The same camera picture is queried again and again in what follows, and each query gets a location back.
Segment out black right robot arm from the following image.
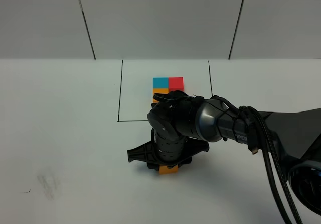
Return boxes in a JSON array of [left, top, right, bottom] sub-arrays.
[[127, 90, 320, 214]]

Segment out orange template block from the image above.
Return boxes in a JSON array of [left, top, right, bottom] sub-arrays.
[[152, 88, 169, 103]]

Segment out blue template block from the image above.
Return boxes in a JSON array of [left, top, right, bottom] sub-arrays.
[[153, 77, 169, 89]]

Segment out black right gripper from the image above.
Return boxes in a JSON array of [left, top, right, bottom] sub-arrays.
[[127, 129, 209, 169]]

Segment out red template block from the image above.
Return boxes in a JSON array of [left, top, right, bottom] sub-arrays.
[[168, 77, 184, 92]]

